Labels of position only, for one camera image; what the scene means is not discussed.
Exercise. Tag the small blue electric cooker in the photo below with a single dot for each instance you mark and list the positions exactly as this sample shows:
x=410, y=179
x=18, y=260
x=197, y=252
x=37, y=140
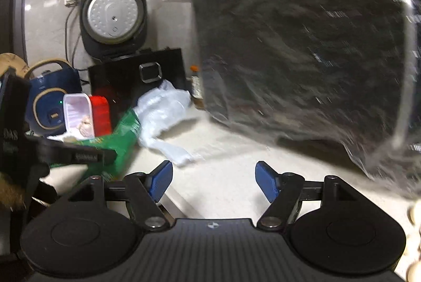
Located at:
x=49, y=104

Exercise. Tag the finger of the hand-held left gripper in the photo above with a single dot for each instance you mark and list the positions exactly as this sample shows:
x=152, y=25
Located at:
x=77, y=155

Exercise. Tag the large plastic-wrapped black appliance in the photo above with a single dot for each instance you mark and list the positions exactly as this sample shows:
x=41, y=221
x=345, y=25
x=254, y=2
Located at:
x=296, y=55

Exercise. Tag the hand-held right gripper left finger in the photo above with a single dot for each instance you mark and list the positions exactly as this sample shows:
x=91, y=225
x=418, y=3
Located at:
x=161, y=178

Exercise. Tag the crumpled white plastic bag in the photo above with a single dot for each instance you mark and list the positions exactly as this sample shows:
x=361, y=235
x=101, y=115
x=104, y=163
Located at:
x=161, y=111

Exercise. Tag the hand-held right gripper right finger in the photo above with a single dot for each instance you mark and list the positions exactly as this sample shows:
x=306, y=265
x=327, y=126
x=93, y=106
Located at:
x=265, y=180

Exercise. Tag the green snack packet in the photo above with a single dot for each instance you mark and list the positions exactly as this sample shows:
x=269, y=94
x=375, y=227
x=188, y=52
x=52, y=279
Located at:
x=123, y=143

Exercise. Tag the black rice cooker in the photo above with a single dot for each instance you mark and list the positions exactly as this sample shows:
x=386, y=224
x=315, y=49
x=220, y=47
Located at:
x=131, y=78

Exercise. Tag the white and red plastic tub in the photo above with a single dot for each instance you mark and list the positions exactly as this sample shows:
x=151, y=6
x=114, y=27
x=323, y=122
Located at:
x=77, y=114

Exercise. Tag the glass sauce jar orange lid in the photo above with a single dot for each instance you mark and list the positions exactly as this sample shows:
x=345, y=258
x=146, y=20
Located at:
x=196, y=84

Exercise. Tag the wooden cutting board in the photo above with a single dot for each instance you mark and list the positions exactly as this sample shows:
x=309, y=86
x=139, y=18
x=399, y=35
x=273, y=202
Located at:
x=13, y=63

